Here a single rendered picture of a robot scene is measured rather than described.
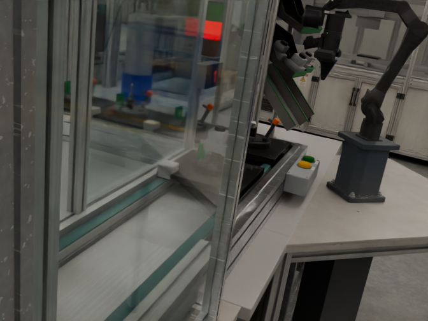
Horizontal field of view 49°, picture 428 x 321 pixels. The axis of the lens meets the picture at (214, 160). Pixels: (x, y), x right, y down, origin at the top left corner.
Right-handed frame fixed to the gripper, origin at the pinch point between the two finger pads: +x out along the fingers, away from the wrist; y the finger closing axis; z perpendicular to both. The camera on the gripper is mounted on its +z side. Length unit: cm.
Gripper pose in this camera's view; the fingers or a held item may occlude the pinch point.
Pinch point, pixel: (325, 69)
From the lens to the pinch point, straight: 161.1
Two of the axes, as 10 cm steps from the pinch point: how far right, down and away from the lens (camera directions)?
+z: -9.2, -2.4, 3.1
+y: -3.6, 2.6, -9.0
